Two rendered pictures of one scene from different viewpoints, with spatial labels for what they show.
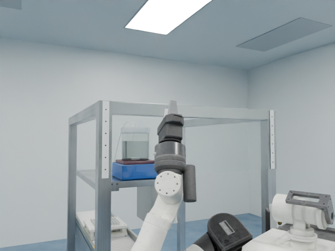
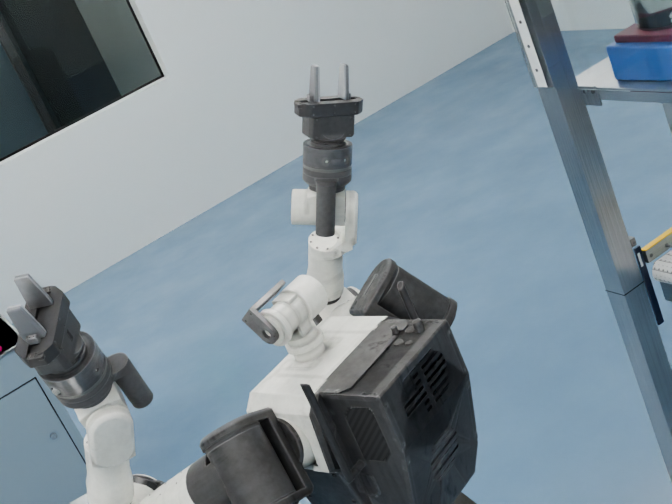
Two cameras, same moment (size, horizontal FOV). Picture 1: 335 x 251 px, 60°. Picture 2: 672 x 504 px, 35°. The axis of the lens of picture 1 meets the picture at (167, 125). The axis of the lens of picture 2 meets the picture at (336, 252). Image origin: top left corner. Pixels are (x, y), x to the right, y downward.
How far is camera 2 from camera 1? 2.12 m
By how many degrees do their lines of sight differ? 94
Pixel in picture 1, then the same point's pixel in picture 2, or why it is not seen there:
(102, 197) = (555, 122)
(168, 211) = (344, 233)
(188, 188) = (316, 217)
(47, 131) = not seen: outside the picture
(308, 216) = not seen: hidden behind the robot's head
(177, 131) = (307, 127)
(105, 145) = (520, 21)
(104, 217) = (570, 160)
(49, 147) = not seen: outside the picture
